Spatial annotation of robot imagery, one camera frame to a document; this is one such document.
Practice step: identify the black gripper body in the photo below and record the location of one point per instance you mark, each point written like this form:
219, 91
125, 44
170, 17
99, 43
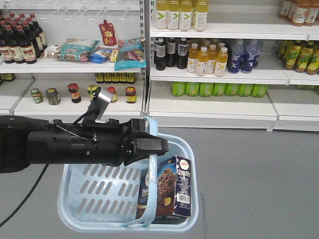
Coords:
111, 138

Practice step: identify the dark chocolate cookie box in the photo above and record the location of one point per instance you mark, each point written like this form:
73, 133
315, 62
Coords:
174, 191

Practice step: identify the white pegboard shelving unit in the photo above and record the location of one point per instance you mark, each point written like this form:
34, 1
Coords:
53, 89

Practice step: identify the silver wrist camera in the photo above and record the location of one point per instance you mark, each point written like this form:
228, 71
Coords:
102, 95

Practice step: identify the red sauce pouch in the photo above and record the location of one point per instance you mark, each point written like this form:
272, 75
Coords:
108, 33

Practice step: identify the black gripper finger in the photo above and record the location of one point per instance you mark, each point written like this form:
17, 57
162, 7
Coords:
138, 126
141, 148

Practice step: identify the white blue rice bag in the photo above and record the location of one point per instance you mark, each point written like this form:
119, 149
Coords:
76, 50

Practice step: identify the teal snack bag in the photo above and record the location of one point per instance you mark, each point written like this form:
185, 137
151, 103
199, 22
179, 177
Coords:
131, 54

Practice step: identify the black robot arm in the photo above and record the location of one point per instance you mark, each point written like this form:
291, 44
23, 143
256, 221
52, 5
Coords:
25, 141

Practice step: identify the light blue plastic basket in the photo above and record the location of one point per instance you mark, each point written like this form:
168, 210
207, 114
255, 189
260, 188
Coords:
98, 198

